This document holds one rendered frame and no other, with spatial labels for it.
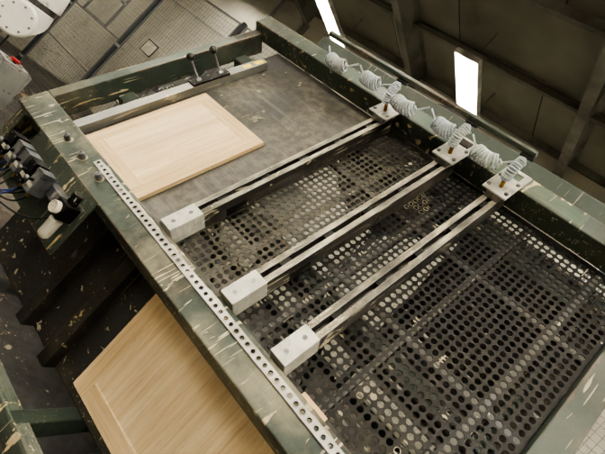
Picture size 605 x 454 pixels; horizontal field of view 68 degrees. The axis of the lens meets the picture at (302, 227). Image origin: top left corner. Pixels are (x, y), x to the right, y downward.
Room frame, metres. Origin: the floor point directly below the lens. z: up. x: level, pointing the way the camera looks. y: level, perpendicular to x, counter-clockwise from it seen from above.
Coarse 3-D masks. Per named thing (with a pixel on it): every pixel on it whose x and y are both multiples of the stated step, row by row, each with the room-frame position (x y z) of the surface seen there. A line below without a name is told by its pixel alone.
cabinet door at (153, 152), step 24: (144, 120) 1.88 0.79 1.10; (168, 120) 1.90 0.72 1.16; (192, 120) 1.91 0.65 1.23; (216, 120) 1.92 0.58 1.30; (96, 144) 1.75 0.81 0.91; (120, 144) 1.77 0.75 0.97; (144, 144) 1.78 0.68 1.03; (168, 144) 1.79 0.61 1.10; (192, 144) 1.80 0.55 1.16; (216, 144) 1.82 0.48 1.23; (240, 144) 1.82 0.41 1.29; (120, 168) 1.67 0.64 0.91; (144, 168) 1.69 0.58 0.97; (168, 168) 1.70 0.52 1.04; (192, 168) 1.70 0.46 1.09; (144, 192) 1.60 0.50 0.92
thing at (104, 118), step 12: (264, 60) 2.24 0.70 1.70; (240, 72) 2.16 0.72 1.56; (252, 72) 2.21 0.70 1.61; (204, 84) 2.06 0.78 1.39; (216, 84) 2.11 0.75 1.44; (156, 96) 1.96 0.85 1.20; (168, 96) 1.98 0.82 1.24; (180, 96) 2.02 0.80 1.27; (120, 108) 1.88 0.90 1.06; (132, 108) 1.89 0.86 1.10; (144, 108) 1.93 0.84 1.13; (156, 108) 1.97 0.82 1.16; (84, 120) 1.81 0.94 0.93; (96, 120) 1.82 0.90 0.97; (108, 120) 1.85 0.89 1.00; (120, 120) 1.89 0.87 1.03; (84, 132) 1.82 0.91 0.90
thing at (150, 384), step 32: (160, 320) 1.57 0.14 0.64; (128, 352) 1.57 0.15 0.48; (160, 352) 1.53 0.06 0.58; (192, 352) 1.49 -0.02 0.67; (96, 384) 1.57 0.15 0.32; (128, 384) 1.53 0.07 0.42; (160, 384) 1.49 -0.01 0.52; (192, 384) 1.45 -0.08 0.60; (96, 416) 1.53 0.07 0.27; (128, 416) 1.49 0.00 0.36; (160, 416) 1.45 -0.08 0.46; (192, 416) 1.42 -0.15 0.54; (224, 416) 1.38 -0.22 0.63; (128, 448) 1.45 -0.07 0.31; (160, 448) 1.42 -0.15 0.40; (192, 448) 1.38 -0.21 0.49; (224, 448) 1.35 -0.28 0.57; (256, 448) 1.32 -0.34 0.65
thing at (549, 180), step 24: (336, 48) 2.75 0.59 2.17; (384, 72) 2.58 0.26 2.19; (408, 96) 2.47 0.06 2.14; (456, 120) 2.33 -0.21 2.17; (504, 144) 2.21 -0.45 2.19; (528, 168) 2.13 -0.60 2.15; (576, 192) 2.02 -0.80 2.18; (600, 216) 1.96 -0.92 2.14; (216, 240) 1.90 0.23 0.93; (312, 360) 1.63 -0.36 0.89
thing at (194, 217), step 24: (384, 96) 1.86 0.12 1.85; (384, 120) 1.87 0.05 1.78; (336, 144) 1.79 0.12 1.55; (360, 144) 1.89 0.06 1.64; (288, 168) 1.67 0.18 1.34; (312, 168) 1.76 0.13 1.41; (240, 192) 1.57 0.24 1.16; (264, 192) 1.64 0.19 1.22; (168, 216) 1.47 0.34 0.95; (192, 216) 1.47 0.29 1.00; (216, 216) 1.54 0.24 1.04
